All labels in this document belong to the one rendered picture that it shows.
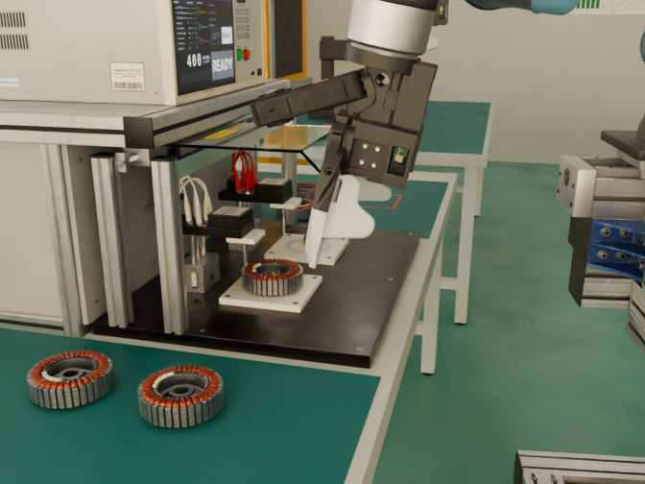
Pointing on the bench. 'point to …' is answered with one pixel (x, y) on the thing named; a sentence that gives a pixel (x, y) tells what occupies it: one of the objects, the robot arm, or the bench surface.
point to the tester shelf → (124, 119)
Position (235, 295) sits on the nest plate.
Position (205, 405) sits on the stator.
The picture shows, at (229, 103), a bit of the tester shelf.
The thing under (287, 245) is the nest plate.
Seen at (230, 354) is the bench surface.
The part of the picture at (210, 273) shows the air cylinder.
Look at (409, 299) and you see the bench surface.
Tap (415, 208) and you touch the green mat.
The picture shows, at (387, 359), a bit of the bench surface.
